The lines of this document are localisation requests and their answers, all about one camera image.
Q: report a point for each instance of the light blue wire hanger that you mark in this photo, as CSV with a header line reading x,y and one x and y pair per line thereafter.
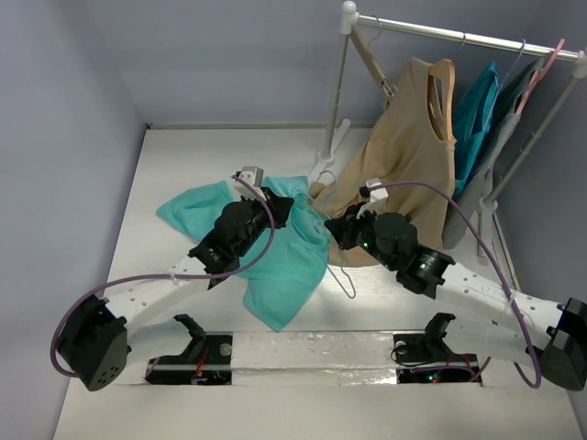
x,y
312,240

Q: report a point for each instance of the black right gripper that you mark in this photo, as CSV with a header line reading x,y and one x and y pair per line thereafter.
x,y
345,227

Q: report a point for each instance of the beige tank top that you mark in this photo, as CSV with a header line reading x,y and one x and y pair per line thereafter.
x,y
404,152

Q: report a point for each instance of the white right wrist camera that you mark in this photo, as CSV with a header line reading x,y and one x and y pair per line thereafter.
x,y
375,196

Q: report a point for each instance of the white clothes rack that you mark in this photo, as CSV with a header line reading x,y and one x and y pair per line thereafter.
x,y
470,33

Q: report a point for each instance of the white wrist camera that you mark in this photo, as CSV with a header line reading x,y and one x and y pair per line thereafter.
x,y
375,196
247,183

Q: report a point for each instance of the grey hanging shirt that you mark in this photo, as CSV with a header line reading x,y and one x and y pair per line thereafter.
x,y
503,125

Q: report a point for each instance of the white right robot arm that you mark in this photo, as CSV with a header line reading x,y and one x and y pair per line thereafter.
x,y
522,329

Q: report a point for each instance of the turquoise hanging shirt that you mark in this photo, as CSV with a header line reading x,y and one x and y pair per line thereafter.
x,y
472,120

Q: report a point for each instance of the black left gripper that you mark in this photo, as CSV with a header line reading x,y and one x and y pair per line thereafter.
x,y
280,207

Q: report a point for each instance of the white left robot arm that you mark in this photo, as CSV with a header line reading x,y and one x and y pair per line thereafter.
x,y
92,341

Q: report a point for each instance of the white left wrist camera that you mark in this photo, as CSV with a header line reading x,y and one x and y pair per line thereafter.
x,y
247,183

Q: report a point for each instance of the pink hanger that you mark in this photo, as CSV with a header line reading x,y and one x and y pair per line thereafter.
x,y
538,76

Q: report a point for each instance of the wooden clip hanger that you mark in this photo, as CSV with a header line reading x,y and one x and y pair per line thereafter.
x,y
364,50

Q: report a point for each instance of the teal t shirt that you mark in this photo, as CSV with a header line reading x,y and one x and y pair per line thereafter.
x,y
274,294

